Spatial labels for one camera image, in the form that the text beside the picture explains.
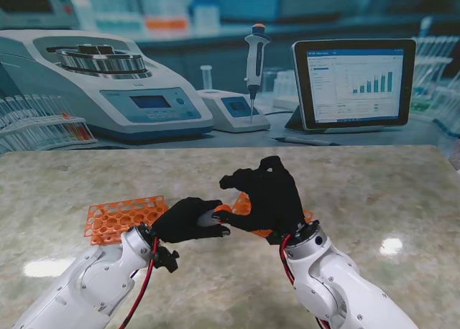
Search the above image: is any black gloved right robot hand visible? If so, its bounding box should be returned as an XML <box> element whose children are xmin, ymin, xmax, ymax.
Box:
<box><xmin>218</xmin><ymin>155</ymin><xmax>306</xmax><ymax>233</ymax></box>

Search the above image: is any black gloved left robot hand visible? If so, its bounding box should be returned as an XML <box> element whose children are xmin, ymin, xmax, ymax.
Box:
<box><xmin>150</xmin><ymin>196</ymin><xmax>231</xmax><ymax>244</ymax></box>

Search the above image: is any clear plastic test tube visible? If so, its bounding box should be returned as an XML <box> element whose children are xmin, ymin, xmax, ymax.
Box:
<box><xmin>196</xmin><ymin>208</ymin><xmax>219</xmax><ymax>229</ymax></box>

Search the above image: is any orange test tube rack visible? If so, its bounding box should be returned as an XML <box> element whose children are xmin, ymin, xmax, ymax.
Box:
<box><xmin>84</xmin><ymin>195</ymin><xmax>169</xmax><ymax>246</ymax></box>
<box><xmin>229</xmin><ymin>191</ymin><xmax>313</xmax><ymax>238</ymax></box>

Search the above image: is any printed laboratory backdrop banner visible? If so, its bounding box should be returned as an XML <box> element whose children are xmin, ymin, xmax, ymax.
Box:
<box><xmin>0</xmin><ymin>0</ymin><xmax>460</xmax><ymax>170</ymax></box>

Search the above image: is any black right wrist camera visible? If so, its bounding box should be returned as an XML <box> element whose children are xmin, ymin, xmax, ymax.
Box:
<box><xmin>266</xmin><ymin>230</ymin><xmax>294</xmax><ymax>246</ymax></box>

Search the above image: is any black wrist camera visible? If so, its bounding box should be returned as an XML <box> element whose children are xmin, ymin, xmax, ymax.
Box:
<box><xmin>154</xmin><ymin>245</ymin><xmax>180</xmax><ymax>274</ymax></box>
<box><xmin>266</xmin><ymin>230</ymin><xmax>294</xmax><ymax>246</ymax></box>

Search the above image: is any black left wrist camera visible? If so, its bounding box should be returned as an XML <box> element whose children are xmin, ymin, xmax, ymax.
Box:
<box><xmin>154</xmin><ymin>245</ymin><xmax>180</xmax><ymax>274</ymax></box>

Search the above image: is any red black right arm cable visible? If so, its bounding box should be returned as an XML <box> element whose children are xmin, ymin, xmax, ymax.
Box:
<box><xmin>279</xmin><ymin>235</ymin><xmax>334</xmax><ymax>329</ymax></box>

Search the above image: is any red black arm cable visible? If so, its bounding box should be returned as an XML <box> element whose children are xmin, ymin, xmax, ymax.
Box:
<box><xmin>279</xmin><ymin>235</ymin><xmax>334</xmax><ymax>329</ymax></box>
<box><xmin>118</xmin><ymin>237</ymin><xmax>161</xmax><ymax>329</ymax></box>

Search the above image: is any red black left arm cable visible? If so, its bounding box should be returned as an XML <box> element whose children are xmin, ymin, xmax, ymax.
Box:
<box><xmin>118</xmin><ymin>237</ymin><xmax>161</xmax><ymax>329</ymax></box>

